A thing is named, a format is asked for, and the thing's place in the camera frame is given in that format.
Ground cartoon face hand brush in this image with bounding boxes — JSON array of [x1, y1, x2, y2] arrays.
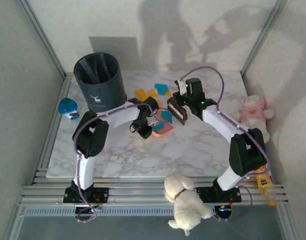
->
[[167, 96, 188, 126]]

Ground pink dustpan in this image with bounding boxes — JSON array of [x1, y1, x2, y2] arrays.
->
[[151, 108, 175, 138]]

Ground dark bin with deer print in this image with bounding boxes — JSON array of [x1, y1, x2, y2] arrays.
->
[[73, 52, 128, 116]]

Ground plush toy in pink shirt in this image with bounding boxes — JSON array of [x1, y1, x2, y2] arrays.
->
[[239, 94, 277, 145]]

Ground blue and green toy cup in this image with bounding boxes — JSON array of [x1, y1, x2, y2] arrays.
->
[[58, 97, 80, 121]]

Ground white plush dog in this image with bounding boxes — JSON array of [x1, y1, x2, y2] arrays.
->
[[164, 170, 215, 237]]

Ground yellow juice bottle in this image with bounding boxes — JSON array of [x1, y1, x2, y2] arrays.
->
[[254, 165, 278, 207]]

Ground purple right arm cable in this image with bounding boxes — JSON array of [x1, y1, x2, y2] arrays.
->
[[177, 65, 272, 222]]

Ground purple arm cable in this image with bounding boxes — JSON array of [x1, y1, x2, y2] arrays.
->
[[177, 65, 272, 222], [72, 103, 173, 225]]

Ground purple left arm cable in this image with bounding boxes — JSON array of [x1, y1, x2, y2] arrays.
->
[[72, 103, 173, 225]]

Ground aluminium rail base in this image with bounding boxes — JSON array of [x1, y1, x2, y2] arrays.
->
[[14, 174, 297, 210]]

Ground aluminium side rail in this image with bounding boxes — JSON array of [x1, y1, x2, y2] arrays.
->
[[32, 72, 74, 179]]

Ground aluminium frame post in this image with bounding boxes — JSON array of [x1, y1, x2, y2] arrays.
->
[[241, 0, 288, 76], [16, 0, 66, 79]]

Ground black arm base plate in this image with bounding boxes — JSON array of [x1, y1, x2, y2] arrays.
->
[[63, 187, 110, 204], [195, 186, 243, 204]]

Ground grey slotted cable duct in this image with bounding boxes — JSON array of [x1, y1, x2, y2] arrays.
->
[[22, 207, 176, 218]]

